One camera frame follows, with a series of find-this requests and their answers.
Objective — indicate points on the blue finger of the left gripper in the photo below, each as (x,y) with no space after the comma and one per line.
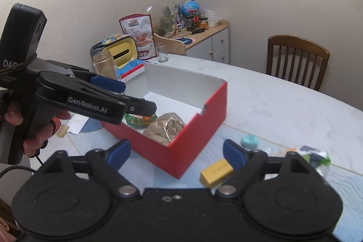
(108,84)
(140,106)

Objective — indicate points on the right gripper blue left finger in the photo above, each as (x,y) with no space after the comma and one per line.
(118,154)

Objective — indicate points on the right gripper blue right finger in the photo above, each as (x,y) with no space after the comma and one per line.
(234,154)

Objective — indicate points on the silver foil bag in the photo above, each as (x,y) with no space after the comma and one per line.
(165,128)

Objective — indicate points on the green embroidered sachet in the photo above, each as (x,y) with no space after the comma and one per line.
(137,121)

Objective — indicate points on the left human hand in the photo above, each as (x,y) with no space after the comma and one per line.
(37,137)

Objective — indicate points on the teal oval soap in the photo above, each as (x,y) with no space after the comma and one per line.
(249,141)

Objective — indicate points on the glass jar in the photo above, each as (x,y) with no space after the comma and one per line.
(105,66)

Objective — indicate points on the yellow small box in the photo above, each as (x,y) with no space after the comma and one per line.
(215,174)

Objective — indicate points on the yellow tissue box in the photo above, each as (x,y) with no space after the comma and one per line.
(122,47)

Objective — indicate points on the red cardboard box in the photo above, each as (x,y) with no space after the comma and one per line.
(200,100)

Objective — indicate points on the drinking glass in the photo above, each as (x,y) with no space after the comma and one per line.
(162,52)

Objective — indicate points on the red snack bag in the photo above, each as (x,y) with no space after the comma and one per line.
(140,28)

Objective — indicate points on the clear plastic snack bag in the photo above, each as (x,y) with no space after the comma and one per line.
(318,159)

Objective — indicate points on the white sideboard cabinet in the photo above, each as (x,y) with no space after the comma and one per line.
(212,44)

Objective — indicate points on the blue globe toy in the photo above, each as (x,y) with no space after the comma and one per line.
(188,6)

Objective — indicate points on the wooden chair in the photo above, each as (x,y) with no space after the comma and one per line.
(297,60)

